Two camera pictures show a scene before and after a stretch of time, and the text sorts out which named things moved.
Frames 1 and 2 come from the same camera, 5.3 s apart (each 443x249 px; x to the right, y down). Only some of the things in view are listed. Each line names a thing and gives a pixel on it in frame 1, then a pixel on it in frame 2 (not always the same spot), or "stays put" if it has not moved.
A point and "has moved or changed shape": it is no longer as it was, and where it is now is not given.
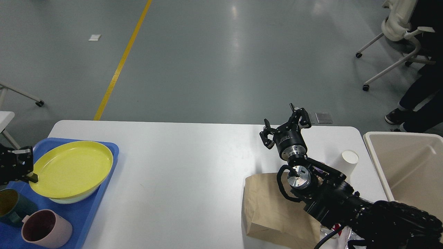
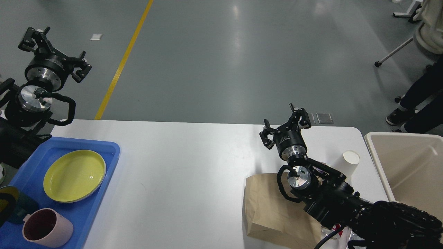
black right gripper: (289, 143) stays put
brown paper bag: (269, 215) stays put
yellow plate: (66, 169) has moved or changed shape
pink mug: (45, 227) stays put
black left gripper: (17, 165) -> (48, 68)
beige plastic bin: (409, 166) stays put
